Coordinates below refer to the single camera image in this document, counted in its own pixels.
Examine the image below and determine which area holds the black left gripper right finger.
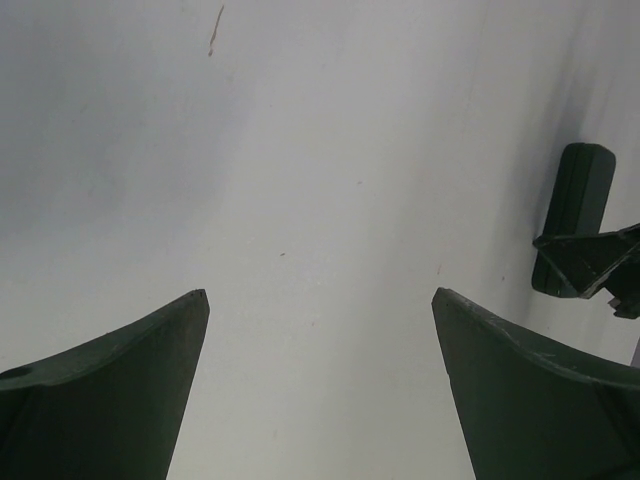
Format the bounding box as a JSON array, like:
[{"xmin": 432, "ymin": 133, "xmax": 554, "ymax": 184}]
[{"xmin": 432, "ymin": 288, "xmax": 639, "ymax": 479}]

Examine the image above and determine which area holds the dark green glasses case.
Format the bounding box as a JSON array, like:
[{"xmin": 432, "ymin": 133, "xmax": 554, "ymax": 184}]
[{"xmin": 530, "ymin": 142, "xmax": 617, "ymax": 296}]

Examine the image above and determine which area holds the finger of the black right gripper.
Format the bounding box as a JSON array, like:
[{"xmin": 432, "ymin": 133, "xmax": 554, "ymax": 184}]
[{"xmin": 533, "ymin": 224, "xmax": 639, "ymax": 300}]

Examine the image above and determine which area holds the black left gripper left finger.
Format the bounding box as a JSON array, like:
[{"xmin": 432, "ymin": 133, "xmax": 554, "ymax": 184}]
[{"xmin": 1, "ymin": 289, "xmax": 208, "ymax": 479}]

